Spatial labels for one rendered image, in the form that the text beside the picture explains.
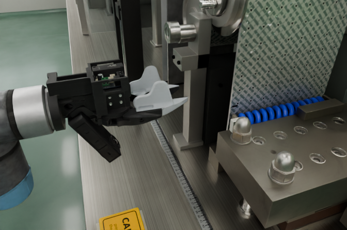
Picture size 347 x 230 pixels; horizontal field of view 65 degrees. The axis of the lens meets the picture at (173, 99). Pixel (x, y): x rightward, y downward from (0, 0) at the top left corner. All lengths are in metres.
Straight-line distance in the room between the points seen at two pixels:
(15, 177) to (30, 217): 1.32
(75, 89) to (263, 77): 0.34
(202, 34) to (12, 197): 0.42
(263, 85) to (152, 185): 0.30
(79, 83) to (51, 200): 1.48
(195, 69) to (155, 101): 0.16
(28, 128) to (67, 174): 1.54
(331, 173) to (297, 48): 0.23
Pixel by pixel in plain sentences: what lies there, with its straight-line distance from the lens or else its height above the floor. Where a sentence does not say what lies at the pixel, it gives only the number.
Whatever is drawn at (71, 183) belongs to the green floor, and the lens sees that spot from 1.90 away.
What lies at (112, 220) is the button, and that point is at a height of 0.92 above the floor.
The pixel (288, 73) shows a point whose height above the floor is 1.10.
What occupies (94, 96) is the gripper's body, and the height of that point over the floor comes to 1.14.
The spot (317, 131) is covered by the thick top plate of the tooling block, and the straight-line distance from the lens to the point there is 0.57.
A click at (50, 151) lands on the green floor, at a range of 2.18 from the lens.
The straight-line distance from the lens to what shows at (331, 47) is 0.63.
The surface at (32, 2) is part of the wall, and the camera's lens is 6.09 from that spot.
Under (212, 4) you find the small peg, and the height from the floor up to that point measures 1.24.
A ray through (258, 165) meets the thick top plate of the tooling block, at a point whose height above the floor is 1.03.
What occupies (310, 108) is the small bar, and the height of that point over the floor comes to 1.05.
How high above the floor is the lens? 1.34
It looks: 32 degrees down
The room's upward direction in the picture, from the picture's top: straight up
